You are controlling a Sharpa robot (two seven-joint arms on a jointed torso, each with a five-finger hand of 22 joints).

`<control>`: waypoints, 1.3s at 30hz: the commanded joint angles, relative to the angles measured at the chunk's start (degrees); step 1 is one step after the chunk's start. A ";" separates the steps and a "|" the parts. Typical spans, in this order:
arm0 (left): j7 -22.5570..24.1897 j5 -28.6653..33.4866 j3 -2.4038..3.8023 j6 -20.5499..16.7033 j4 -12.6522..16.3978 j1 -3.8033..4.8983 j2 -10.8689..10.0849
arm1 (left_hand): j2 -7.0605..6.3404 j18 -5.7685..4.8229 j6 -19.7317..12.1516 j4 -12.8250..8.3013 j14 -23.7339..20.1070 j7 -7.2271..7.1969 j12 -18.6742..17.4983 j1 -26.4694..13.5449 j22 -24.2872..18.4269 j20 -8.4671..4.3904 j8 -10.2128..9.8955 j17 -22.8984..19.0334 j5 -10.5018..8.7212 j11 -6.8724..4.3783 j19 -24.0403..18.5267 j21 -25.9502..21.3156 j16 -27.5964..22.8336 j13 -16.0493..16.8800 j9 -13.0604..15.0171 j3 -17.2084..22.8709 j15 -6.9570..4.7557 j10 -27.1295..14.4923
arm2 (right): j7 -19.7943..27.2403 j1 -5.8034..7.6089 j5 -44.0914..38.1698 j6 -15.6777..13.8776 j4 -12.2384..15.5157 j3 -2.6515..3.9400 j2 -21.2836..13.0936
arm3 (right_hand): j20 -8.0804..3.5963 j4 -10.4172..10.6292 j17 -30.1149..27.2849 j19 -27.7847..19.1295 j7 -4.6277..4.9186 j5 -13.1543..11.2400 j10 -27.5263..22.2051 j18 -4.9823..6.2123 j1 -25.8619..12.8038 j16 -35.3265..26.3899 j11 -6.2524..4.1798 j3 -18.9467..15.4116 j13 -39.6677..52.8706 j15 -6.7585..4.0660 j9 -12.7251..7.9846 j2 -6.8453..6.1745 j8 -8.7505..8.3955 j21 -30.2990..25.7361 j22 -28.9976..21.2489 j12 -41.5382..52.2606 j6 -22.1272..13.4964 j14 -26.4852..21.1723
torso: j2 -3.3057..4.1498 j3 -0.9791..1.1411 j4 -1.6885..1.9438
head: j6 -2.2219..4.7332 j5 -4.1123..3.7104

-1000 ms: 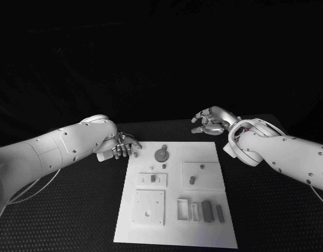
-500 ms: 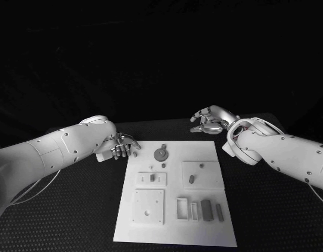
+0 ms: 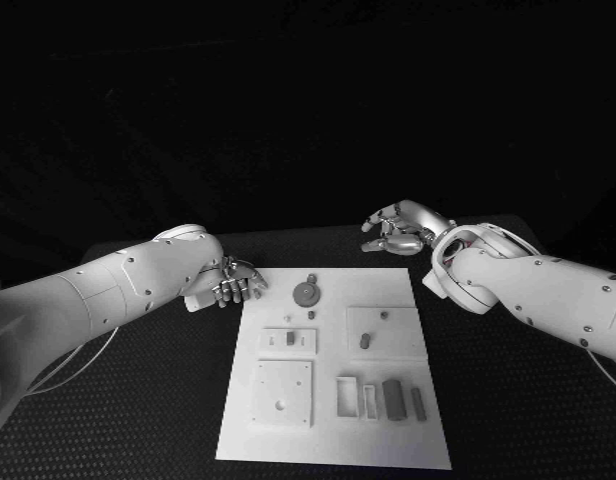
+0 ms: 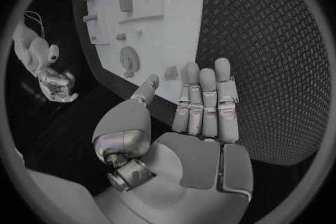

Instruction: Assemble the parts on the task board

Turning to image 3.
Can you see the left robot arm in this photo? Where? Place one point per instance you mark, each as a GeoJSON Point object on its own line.
{"type": "Point", "coordinates": [69, 300]}

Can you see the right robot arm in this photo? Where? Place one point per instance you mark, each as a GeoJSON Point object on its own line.
{"type": "Point", "coordinates": [555, 292]}

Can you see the grey oblong peg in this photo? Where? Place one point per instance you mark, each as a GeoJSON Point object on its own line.
{"type": "Point", "coordinates": [363, 340]}

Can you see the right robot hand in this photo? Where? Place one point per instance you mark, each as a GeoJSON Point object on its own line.
{"type": "Point", "coordinates": [420, 215]}

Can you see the thin long grey cylinder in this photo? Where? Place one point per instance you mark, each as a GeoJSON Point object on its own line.
{"type": "Point", "coordinates": [418, 405]}

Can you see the grey gear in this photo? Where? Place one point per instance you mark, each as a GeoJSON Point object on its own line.
{"type": "Point", "coordinates": [306, 294]}

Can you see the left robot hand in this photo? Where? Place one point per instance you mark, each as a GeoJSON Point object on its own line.
{"type": "Point", "coordinates": [238, 279]}

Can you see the grey block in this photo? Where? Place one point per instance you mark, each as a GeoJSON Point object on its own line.
{"type": "Point", "coordinates": [290, 338]}

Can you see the white task board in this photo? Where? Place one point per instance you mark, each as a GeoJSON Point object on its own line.
{"type": "Point", "coordinates": [333, 438]}

